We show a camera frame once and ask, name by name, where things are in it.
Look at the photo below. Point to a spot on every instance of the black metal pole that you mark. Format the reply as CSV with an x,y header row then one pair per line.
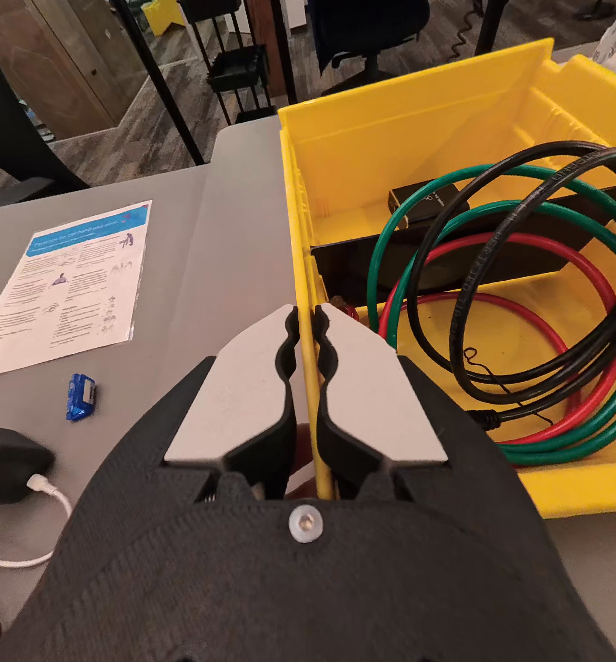
x,y
158,88

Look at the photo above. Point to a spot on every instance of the yellow plastic bin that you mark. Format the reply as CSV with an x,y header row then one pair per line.
x,y
391,129

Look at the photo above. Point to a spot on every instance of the printed paper sheet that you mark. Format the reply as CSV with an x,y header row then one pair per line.
x,y
54,295

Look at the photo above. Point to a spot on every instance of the small yellow bin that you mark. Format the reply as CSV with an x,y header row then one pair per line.
x,y
163,15

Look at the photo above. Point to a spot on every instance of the black power bank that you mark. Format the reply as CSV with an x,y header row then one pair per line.
x,y
8,460

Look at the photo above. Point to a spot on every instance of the brown wooden cabinet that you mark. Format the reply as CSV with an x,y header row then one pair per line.
x,y
54,62

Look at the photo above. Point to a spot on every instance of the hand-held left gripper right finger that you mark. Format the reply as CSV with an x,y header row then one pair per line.
x,y
385,408

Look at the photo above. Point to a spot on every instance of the small blue object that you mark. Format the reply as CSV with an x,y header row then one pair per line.
x,y
80,398

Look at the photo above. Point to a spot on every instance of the black office chair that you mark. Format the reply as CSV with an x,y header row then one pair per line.
x,y
365,26
8,129

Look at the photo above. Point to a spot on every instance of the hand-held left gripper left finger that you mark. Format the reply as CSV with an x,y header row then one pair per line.
x,y
225,408

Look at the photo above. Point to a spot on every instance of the black ethernet splitter box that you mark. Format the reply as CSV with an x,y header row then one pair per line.
x,y
427,199

